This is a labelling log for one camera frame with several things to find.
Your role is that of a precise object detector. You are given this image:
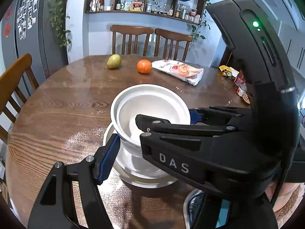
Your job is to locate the patterned square plate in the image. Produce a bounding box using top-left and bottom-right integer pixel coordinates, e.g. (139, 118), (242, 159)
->
(183, 189), (205, 229)

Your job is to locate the small white deep bowl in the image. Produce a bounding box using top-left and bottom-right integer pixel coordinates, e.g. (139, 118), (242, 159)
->
(111, 84), (191, 149)

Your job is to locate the large beige bowl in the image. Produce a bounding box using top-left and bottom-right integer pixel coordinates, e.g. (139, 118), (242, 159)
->
(113, 129), (177, 189)

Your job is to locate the medium white bowl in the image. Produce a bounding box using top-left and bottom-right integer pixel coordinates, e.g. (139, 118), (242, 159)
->
(116, 132), (168, 179)

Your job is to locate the dark sauce jar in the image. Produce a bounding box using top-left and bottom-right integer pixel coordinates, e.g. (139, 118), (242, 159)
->
(242, 93), (250, 104)

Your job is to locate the red label jar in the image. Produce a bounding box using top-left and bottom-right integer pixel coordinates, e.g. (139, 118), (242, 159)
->
(236, 84), (247, 97)

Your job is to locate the red sauce bottle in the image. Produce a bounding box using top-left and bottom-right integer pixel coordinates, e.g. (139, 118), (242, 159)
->
(233, 70), (246, 90)

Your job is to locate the white snack bag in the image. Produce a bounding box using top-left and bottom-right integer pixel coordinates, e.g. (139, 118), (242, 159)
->
(152, 60), (204, 86)

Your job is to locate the yellow snack packet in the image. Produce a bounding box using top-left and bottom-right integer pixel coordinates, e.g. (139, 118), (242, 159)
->
(219, 65), (239, 81)

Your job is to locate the blue plate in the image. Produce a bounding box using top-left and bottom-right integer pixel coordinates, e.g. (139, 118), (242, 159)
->
(216, 200), (230, 228)

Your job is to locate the orange fruit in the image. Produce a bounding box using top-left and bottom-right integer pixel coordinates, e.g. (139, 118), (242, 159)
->
(136, 60), (152, 74)

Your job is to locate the right wooden chair back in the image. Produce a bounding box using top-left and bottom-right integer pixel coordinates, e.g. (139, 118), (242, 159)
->
(154, 28), (193, 61)

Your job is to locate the green pear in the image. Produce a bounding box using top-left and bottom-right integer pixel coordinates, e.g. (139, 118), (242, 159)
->
(107, 54), (121, 69)

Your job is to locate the left wooden chair back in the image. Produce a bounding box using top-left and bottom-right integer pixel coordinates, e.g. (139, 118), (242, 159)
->
(110, 25), (153, 56)

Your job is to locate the side wooden chair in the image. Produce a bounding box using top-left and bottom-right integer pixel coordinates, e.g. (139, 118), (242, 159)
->
(0, 53), (39, 124)

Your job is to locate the grey refrigerator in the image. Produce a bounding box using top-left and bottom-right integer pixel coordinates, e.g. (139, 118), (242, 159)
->
(1, 0), (68, 84)

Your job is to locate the hanging green vine plant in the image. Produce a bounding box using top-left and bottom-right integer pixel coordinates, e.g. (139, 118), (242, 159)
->
(49, 0), (72, 47)

